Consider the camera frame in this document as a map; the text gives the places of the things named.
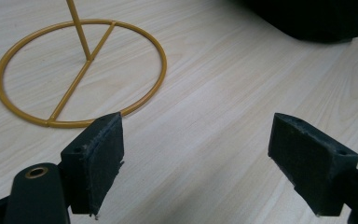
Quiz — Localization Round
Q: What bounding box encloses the yellow metal ring stand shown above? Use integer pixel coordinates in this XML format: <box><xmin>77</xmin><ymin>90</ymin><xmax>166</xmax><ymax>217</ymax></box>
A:
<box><xmin>0</xmin><ymin>0</ymin><xmax>168</xmax><ymax>129</ymax></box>

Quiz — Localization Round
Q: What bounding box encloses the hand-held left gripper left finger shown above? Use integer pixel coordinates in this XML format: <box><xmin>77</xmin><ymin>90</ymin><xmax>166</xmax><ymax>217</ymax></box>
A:
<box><xmin>60</xmin><ymin>112</ymin><xmax>125</xmax><ymax>217</ymax></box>

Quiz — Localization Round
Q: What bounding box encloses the dark object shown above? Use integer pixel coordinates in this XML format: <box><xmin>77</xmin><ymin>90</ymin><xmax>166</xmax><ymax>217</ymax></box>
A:
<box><xmin>241</xmin><ymin>0</ymin><xmax>358</xmax><ymax>43</ymax></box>

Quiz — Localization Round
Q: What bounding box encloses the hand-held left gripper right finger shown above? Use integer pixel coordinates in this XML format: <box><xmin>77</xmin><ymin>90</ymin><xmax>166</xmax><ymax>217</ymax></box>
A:
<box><xmin>268</xmin><ymin>112</ymin><xmax>358</xmax><ymax>217</ymax></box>

